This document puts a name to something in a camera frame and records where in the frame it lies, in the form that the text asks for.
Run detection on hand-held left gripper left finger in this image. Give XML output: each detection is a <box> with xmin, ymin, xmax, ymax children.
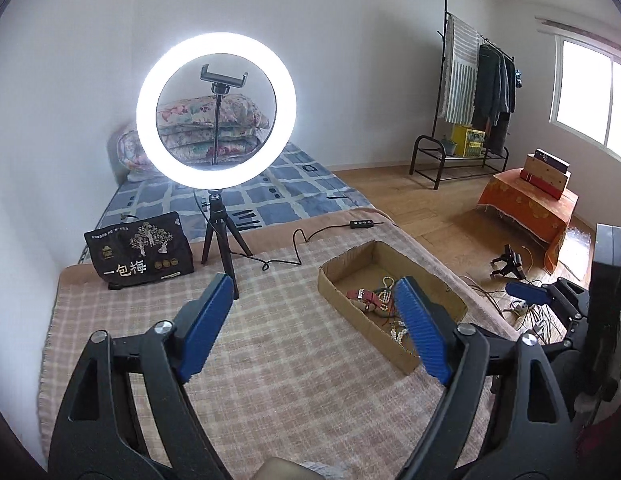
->
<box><xmin>48</xmin><ymin>272</ymin><xmax>234</xmax><ymax>480</ymax></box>

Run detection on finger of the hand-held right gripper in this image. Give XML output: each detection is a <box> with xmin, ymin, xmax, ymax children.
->
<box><xmin>505</xmin><ymin>280</ymin><xmax>591</xmax><ymax>318</ymax></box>
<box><xmin>538</xmin><ymin>310</ymin><xmax>591</xmax><ymax>361</ymax></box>

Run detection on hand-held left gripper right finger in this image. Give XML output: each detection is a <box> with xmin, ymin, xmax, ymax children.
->
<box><xmin>393</xmin><ymin>276</ymin><xmax>581</xmax><ymax>480</ymax></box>

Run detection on white pearl necklace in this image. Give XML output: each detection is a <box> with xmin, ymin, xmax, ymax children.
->
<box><xmin>389</xmin><ymin>319</ymin><xmax>417</xmax><ymax>347</ymax></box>

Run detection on cream bead necklace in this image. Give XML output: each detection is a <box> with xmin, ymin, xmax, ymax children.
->
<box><xmin>378</xmin><ymin>276</ymin><xmax>395</xmax><ymax>313</ymax></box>

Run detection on cardboard box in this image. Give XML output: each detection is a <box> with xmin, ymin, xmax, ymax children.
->
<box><xmin>318</xmin><ymin>240</ymin><xmax>468</xmax><ymax>376</ymax></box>

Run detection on black clamp gadget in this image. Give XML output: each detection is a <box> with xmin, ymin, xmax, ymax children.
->
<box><xmin>491</xmin><ymin>244</ymin><xmax>529</xmax><ymax>281</ymax></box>

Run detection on orange cloth covered table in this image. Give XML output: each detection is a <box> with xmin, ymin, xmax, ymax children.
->
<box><xmin>475</xmin><ymin>169</ymin><xmax>580</xmax><ymax>273</ymax></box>

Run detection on black tripod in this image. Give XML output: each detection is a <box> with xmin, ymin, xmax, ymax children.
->
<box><xmin>200</xmin><ymin>189</ymin><xmax>254</xmax><ymax>301</ymax></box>

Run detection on tan box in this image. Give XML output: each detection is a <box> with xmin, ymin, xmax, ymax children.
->
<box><xmin>521</xmin><ymin>154</ymin><xmax>572</xmax><ymax>200</ymax></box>

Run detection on black printed bag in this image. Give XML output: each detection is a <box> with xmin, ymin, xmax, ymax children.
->
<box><xmin>84</xmin><ymin>211</ymin><xmax>194</xmax><ymax>291</ymax></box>

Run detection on dark book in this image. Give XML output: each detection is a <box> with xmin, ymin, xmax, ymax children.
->
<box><xmin>533</xmin><ymin>149</ymin><xmax>571</xmax><ymax>173</ymax></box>

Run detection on yellow plastic crate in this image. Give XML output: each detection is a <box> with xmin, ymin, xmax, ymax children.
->
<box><xmin>451</xmin><ymin>124</ymin><xmax>486</xmax><ymax>157</ymax></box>

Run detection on blue patterned bed sheet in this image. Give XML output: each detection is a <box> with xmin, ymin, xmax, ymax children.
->
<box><xmin>83</xmin><ymin>140</ymin><xmax>376</xmax><ymax>261</ymax></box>

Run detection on floral pillow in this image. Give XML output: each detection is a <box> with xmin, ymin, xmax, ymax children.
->
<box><xmin>115</xmin><ymin>130</ymin><xmax>158</xmax><ymax>183</ymax></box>

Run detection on window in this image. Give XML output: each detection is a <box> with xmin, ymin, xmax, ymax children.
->
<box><xmin>551</xmin><ymin>35</ymin><xmax>621</xmax><ymax>166</ymax></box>

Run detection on dark blue hanging garment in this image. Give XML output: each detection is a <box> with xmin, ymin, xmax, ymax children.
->
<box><xmin>503</xmin><ymin>57</ymin><xmax>519</xmax><ymax>116</ymax></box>

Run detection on dark hanging jacket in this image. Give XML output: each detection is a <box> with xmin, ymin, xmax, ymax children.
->
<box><xmin>472</xmin><ymin>44</ymin><xmax>507</xmax><ymax>153</ymax></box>

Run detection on folded floral quilts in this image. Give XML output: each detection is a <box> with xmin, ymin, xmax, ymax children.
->
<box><xmin>157</xmin><ymin>94</ymin><xmax>271</xmax><ymax>165</ymax></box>

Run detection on striped hanging cloth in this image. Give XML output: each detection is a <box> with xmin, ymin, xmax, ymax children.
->
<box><xmin>437</xmin><ymin>14</ymin><xmax>480</xmax><ymax>123</ymax></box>

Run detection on black phone holder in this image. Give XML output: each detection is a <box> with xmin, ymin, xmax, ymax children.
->
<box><xmin>200</xmin><ymin>62</ymin><xmax>248</xmax><ymax>166</ymax></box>

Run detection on white curtain rod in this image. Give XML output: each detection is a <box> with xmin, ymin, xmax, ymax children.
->
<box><xmin>535</xmin><ymin>15</ymin><xmax>621</xmax><ymax>58</ymax></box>

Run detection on black clothes rack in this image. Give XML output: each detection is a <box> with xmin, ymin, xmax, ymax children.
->
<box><xmin>409</xmin><ymin>0</ymin><xmax>517</xmax><ymax>191</ymax></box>

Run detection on tangled floor cables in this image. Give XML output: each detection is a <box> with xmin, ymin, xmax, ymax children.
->
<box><xmin>463</xmin><ymin>272</ymin><xmax>566</xmax><ymax>346</ymax></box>

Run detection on ring light cable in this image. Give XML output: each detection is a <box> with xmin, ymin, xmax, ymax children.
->
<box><xmin>263</xmin><ymin>217</ymin><xmax>391</xmax><ymax>273</ymax></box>

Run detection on white ring light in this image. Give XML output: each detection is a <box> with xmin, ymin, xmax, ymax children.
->
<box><xmin>136</xmin><ymin>31</ymin><xmax>296</xmax><ymax>192</ymax></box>

